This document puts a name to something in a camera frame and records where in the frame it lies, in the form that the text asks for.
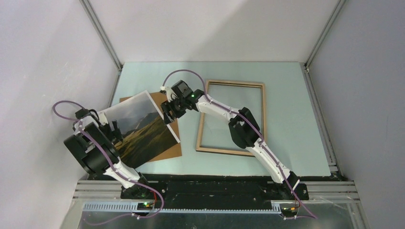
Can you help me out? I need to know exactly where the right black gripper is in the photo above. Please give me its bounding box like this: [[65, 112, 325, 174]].
[[160, 96, 187, 125]]

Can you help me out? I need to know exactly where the landscape photo print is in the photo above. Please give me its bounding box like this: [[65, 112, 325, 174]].
[[98, 90, 181, 169]]

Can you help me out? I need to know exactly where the wooden picture frame with glass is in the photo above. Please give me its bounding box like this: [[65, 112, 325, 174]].
[[196, 80, 266, 157]]

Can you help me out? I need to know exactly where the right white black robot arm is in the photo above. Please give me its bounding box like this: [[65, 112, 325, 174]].
[[160, 80, 300, 199]]

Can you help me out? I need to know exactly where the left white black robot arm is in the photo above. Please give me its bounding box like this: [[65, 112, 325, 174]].
[[64, 108, 151, 199]]

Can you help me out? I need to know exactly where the brown cardboard backing board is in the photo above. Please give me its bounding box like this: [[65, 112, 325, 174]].
[[119, 92, 183, 163]]

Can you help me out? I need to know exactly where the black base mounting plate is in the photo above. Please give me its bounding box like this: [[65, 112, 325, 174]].
[[148, 177, 296, 209]]

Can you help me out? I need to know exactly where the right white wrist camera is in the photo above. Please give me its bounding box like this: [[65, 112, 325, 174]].
[[160, 86, 178, 102]]

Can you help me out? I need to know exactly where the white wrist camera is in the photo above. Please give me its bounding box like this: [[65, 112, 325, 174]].
[[97, 112, 108, 126], [160, 86, 178, 102]]

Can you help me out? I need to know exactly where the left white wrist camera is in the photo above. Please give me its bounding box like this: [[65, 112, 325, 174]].
[[97, 112, 108, 126]]

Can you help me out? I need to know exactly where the grey slotted cable duct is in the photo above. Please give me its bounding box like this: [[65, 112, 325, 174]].
[[83, 201, 281, 214]]

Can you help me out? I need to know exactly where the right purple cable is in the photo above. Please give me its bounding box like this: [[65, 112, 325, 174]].
[[162, 69, 318, 220]]

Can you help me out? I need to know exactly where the left aluminium corner post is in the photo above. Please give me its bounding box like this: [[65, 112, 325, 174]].
[[79, 0, 123, 72]]

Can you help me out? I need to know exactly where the aluminium corner post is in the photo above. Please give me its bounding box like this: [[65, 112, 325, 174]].
[[304, 0, 347, 68], [79, 0, 123, 72]]

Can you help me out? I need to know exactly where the right aluminium corner post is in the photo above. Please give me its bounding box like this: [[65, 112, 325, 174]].
[[304, 0, 347, 68]]

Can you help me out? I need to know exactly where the aluminium front rail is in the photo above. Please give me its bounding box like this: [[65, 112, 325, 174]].
[[73, 180, 360, 203]]

